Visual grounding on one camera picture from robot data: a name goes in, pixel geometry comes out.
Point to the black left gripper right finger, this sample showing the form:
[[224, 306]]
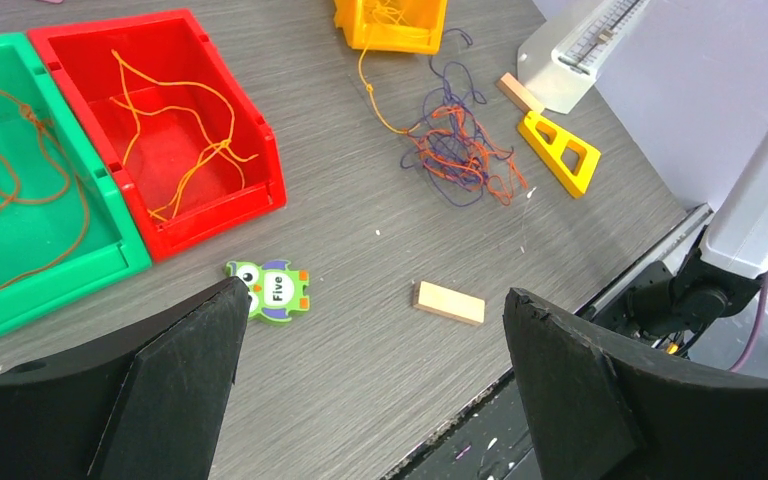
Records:
[[603, 406]]

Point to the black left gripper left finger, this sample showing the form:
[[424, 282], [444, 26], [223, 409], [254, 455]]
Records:
[[146, 401]]

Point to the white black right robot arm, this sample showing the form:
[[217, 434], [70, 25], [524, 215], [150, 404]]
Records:
[[725, 269]]

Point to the green owl toy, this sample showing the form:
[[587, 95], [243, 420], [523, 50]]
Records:
[[276, 292]]

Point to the wooden block near front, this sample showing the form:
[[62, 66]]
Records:
[[449, 303]]

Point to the green plastic bin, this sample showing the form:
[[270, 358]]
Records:
[[65, 231]]

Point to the yellow triangle stand right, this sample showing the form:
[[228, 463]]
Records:
[[571, 160]]

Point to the red plastic bin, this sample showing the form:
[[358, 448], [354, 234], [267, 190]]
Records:
[[189, 151]]

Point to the wooden block near metronome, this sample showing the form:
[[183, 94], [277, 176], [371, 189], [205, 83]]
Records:
[[519, 95]]

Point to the white metronome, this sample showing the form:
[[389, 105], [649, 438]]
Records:
[[562, 60]]

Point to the orange plastic bin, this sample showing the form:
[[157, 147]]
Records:
[[408, 26]]

